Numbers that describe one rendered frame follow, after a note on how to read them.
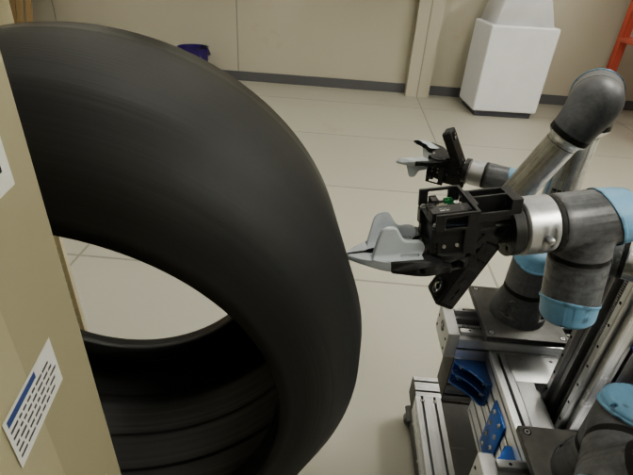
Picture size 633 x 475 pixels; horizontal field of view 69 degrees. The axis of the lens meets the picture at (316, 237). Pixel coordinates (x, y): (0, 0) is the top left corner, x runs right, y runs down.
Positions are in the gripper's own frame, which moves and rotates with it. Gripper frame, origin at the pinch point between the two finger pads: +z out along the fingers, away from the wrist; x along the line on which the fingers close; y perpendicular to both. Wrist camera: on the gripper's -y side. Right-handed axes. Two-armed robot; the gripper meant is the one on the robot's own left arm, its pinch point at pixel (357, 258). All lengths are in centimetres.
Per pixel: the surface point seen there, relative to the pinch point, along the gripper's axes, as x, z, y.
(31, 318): 29.9, 20.5, 20.5
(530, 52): -463, -279, -85
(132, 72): 8.5, 19.0, 26.6
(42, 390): 31.1, 20.9, 17.0
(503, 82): -465, -254, -115
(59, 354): 28.7, 21.0, 16.9
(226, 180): 15.5, 12.4, 19.8
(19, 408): 33.0, 20.7, 18.1
